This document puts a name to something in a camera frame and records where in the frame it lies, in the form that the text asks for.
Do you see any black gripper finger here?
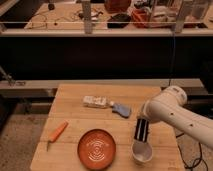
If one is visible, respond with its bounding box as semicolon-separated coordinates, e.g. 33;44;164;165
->
140;119;149;142
134;118;142;140

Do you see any white ceramic cup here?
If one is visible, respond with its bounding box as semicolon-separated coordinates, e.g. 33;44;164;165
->
131;140;153;164

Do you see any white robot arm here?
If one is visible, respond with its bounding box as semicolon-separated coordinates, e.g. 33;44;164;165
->
138;86;213;149

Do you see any orange ceramic plate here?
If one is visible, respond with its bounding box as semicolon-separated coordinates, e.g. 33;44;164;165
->
77;129;116;171

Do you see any red box on shelf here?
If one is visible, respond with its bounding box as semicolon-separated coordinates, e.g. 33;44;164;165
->
131;9;149;28

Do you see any black bowl on shelf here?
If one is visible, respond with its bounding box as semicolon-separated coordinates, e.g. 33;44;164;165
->
107;13;131;28

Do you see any black floor cable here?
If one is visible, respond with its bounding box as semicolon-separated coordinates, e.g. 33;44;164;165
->
175;132;210;171

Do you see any orange handled knife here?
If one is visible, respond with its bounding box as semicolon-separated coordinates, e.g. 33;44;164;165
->
46;121;68;149

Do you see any metal upright post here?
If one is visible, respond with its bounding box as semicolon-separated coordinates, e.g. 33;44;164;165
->
82;0;92;34

